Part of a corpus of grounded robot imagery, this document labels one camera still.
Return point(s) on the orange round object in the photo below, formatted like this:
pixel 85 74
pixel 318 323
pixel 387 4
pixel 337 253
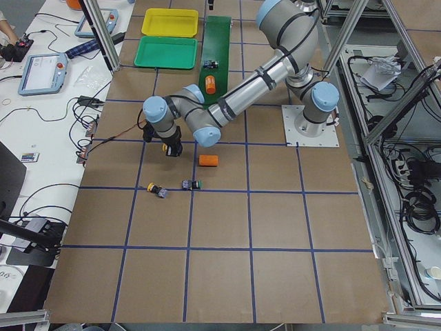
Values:
pixel 73 4

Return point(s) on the yellow plastic tray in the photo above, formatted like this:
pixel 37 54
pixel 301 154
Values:
pixel 164 22

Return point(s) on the plain orange cylinder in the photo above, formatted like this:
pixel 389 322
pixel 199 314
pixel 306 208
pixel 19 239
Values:
pixel 208 160

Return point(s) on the blue folded umbrella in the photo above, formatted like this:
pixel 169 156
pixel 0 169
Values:
pixel 82 49

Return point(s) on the aluminium frame post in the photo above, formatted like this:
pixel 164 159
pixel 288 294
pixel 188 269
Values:
pixel 95 19

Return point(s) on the black power adapter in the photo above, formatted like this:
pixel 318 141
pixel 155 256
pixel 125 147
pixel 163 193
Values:
pixel 118 38

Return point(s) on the orange cylinder with white print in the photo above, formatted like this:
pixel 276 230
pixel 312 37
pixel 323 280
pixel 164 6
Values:
pixel 210 84

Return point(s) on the green conveyor belt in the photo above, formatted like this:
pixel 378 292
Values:
pixel 215 47

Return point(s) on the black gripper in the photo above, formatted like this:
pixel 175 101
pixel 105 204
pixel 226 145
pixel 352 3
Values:
pixel 174 142

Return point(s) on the green plastic tray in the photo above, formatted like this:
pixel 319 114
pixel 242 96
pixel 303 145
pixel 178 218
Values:
pixel 166 52

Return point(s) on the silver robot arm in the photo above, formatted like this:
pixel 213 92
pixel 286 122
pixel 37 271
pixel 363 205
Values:
pixel 293 35

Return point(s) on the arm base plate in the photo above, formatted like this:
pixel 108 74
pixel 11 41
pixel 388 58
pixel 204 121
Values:
pixel 301 133

